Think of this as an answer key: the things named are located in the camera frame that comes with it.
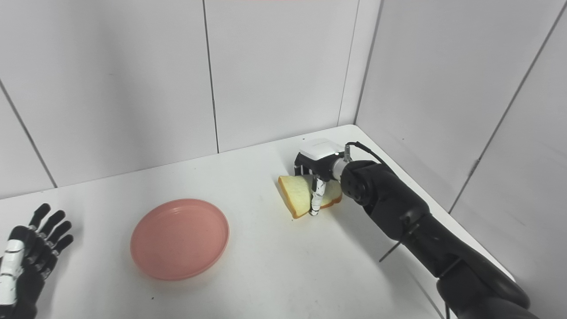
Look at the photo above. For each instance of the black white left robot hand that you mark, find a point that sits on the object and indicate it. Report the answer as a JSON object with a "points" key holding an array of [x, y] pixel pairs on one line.
{"points": [[26, 266]]}

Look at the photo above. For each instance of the pink plastic plate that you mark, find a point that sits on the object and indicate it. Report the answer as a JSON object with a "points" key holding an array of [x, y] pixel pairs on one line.
{"points": [[179, 239]]}

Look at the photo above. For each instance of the slice of bread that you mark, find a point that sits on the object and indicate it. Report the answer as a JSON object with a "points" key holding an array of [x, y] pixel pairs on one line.
{"points": [[297, 192]]}

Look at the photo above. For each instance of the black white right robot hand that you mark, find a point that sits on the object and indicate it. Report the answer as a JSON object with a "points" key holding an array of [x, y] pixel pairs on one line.
{"points": [[319, 157]]}

